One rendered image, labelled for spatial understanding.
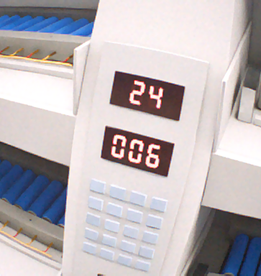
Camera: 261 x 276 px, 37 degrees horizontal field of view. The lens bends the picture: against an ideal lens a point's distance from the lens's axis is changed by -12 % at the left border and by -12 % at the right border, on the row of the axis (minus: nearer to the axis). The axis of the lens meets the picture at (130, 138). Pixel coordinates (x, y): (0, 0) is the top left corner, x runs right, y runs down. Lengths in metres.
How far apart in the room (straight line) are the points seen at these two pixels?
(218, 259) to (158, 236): 0.16
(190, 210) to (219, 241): 0.19
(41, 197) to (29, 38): 0.19
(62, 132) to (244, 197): 0.14
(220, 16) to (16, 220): 0.30
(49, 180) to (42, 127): 0.20
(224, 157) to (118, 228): 0.09
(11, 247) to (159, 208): 0.21
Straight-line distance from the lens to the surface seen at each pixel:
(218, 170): 0.27
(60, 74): 0.35
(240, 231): 0.45
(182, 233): 0.29
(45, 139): 0.32
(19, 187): 0.49
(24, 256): 0.43
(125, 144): 0.27
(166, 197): 0.27
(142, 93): 0.26
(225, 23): 0.26
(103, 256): 0.31
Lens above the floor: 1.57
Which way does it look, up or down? 15 degrees down
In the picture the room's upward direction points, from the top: 10 degrees clockwise
